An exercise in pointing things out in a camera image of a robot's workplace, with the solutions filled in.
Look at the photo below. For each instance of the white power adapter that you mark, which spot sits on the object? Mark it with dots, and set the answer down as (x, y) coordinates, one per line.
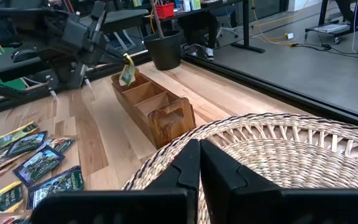
(289, 35)

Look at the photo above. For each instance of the white supply box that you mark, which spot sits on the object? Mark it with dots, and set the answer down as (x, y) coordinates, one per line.
(182, 5)

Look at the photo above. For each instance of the person's foot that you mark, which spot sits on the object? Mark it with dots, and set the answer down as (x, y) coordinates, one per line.
(350, 14)

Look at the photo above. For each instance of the black rolling cart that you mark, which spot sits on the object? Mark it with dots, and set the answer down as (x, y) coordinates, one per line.
(323, 15)

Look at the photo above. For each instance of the grey side desk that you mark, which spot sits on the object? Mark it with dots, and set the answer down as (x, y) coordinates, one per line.
(123, 17)

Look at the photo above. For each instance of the black office desk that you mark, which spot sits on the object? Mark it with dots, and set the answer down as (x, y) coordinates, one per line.
(246, 25)

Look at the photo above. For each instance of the white flat device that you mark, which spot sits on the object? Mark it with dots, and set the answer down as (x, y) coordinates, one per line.
(331, 28)

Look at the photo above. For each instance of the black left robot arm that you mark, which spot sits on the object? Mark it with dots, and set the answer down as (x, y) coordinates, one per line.
(36, 21)

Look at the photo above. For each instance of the black computer mouse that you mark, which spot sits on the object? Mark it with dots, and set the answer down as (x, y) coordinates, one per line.
(23, 53)

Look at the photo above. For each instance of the person's white shoe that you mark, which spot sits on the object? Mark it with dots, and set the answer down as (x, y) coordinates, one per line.
(209, 53)

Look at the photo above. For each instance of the black aluminium table frame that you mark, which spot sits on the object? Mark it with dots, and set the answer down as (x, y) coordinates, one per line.
(291, 94)

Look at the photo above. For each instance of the green packet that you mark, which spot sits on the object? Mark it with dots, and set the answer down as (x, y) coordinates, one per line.
(17, 133)

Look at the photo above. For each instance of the round woven wicker placemat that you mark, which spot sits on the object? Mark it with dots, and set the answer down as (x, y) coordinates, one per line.
(275, 155)

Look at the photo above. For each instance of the red storage bin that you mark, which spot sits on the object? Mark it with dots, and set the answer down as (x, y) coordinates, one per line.
(165, 11)

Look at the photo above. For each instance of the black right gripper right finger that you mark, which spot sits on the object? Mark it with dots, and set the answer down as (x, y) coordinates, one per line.
(244, 205)

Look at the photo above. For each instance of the grey foil packet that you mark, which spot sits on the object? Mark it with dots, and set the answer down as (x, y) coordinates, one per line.
(26, 143)

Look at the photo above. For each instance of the wooden tea organizer box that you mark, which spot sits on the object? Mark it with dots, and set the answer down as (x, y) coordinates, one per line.
(166, 124)

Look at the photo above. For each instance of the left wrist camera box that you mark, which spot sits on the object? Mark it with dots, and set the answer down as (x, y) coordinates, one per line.
(73, 31)

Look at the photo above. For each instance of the blue office chair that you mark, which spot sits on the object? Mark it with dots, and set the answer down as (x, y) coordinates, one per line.
(224, 18)

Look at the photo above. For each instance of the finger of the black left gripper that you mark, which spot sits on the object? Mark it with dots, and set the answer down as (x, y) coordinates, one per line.
(113, 60)
(113, 49)

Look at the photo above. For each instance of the black plant pot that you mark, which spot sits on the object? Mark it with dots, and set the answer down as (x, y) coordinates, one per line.
(163, 53)

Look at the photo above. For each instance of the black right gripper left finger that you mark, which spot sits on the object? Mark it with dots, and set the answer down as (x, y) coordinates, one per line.
(166, 205)

